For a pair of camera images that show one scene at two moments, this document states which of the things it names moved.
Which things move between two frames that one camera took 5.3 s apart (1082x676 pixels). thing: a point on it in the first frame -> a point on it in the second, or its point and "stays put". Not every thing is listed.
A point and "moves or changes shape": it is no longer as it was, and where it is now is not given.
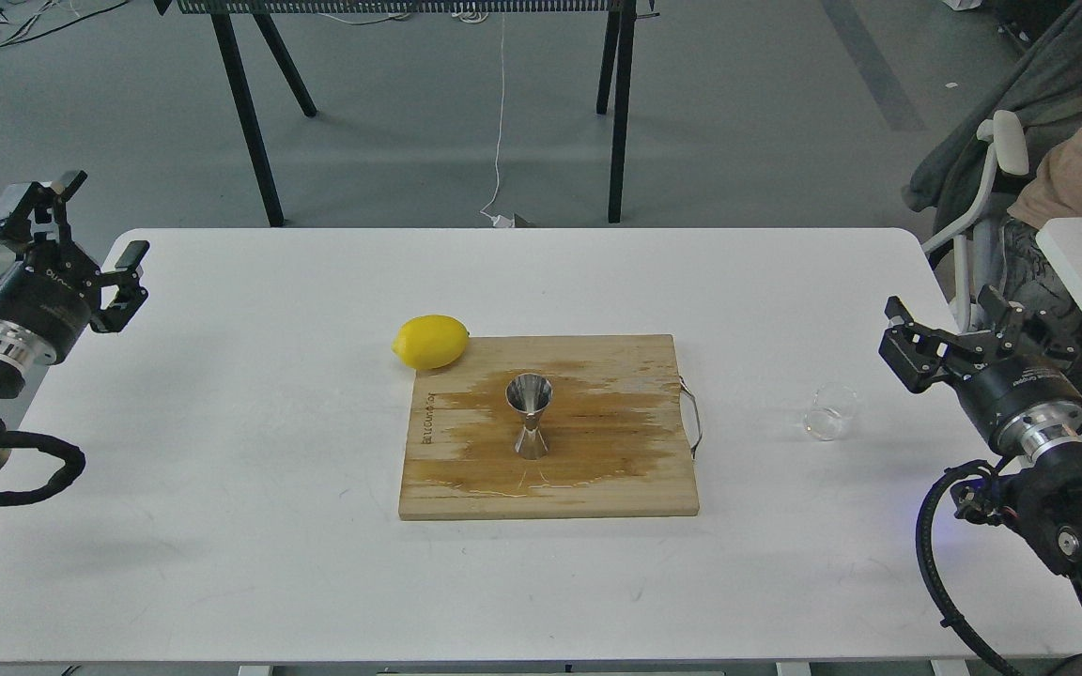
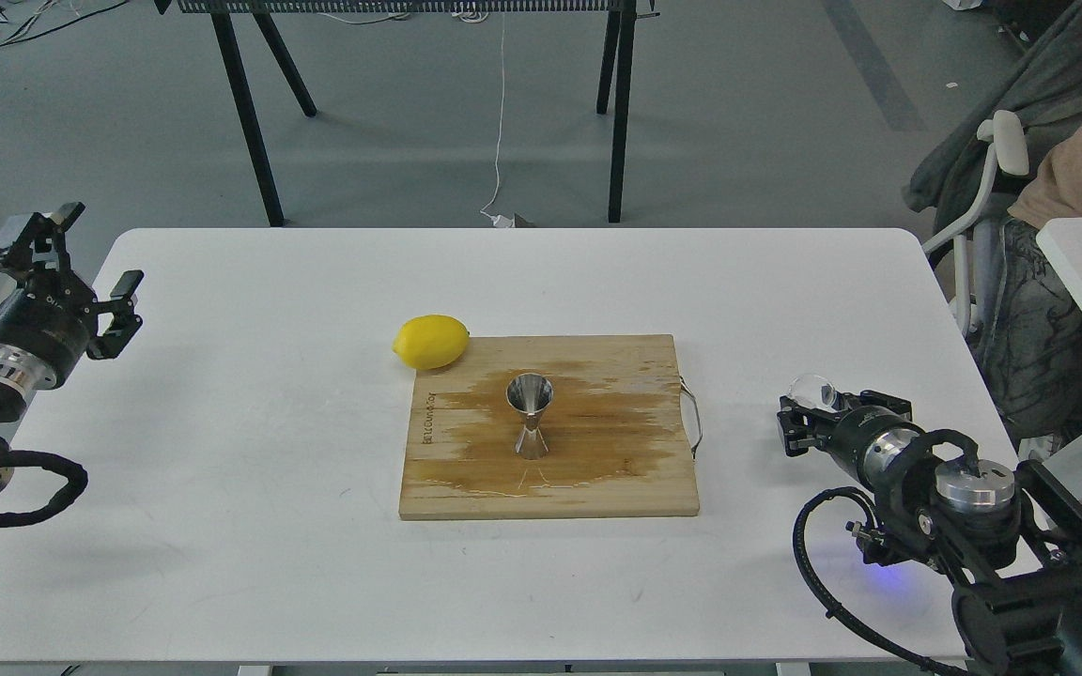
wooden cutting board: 614,430 stays put
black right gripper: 1025,404 -> 867,439
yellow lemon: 430,342 stays put
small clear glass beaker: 831,404 moves or changes shape
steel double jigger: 530,393 stays put
